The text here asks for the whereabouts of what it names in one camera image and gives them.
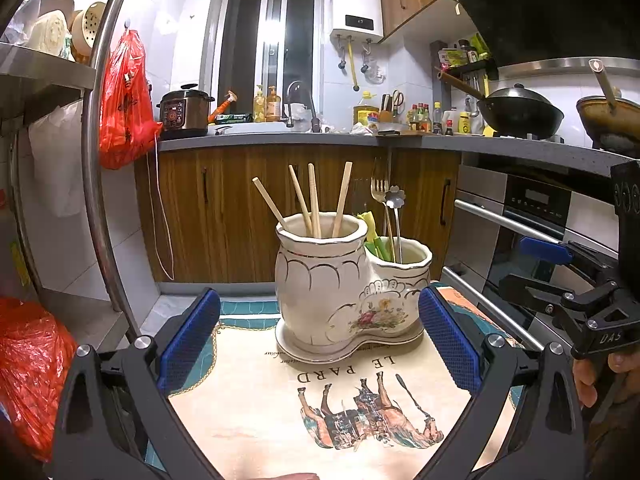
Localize hanging red plastic bag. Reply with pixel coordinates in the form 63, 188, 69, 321
98, 27, 163, 171

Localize orange spray bottle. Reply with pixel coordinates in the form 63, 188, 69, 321
207, 90, 238, 123

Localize white floral ceramic holder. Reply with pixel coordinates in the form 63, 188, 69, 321
274, 212, 433, 365

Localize brown frying pan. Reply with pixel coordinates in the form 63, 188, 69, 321
575, 57, 640, 152

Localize black wok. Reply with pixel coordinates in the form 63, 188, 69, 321
434, 67, 566, 140

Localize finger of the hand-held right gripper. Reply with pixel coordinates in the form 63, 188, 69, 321
519, 236, 617, 282
499, 272, 621, 321

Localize orange dish soap bottle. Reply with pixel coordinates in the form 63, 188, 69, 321
265, 85, 282, 122

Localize white round package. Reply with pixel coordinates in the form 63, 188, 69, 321
27, 10, 68, 56

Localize white wall water heater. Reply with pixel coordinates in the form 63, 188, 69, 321
327, 0, 386, 43

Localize red mesh plastic bag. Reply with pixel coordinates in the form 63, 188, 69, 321
0, 297, 78, 463

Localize wooden chopstick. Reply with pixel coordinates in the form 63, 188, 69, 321
251, 176, 290, 232
332, 161, 353, 238
287, 164, 313, 237
307, 162, 322, 239

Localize black wall spice rack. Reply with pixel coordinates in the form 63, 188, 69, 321
430, 32, 501, 81

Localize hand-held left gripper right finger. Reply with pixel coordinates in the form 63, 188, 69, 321
415, 287, 591, 480

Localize green plastic spoon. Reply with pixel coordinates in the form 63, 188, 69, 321
364, 237, 397, 262

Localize white hanging cord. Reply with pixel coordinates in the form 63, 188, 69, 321
145, 135, 176, 281

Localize yellow cooking oil bottle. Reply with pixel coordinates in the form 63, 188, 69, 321
352, 91, 381, 128

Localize grey kitchen countertop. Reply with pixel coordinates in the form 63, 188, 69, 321
157, 130, 640, 176

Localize clear plastic bag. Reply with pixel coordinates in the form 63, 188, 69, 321
0, 0, 41, 43

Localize person's right hand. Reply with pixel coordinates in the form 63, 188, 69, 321
572, 351, 640, 410

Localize stainless steel built-in oven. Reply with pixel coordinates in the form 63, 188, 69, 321
440, 162, 640, 356

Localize black range hood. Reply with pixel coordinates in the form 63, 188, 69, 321
436, 0, 640, 78

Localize kitchen window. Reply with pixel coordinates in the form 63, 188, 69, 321
212, 0, 323, 123

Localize white plastic bag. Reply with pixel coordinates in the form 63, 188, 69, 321
27, 102, 86, 218

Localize wooden base cabinets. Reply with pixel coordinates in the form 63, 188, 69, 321
135, 145, 463, 285

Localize black kitchen faucet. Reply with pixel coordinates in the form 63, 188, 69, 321
285, 80, 323, 133

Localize gold metal fork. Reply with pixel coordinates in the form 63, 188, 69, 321
370, 157, 396, 263

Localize cream plastic colander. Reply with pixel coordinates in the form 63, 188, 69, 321
70, 1, 107, 63

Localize silver metal spoon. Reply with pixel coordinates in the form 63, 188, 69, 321
384, 185, 407, 263

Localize stainless steel shelf rack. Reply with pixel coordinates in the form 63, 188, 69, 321
0, 0, 161, 351

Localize black electric pressure cooker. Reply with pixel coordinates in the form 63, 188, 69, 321
156, 83, 216, 141

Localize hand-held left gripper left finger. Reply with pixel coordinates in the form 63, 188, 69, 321
45, 287, 223, 480

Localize printed horse table mat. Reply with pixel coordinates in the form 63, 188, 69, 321
167, 282, 526, 480

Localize row of condiment bottles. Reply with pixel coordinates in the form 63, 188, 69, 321
406, 101, 483, 137

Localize yellow gas hose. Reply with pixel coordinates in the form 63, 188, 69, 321
347, 40, 362, 92

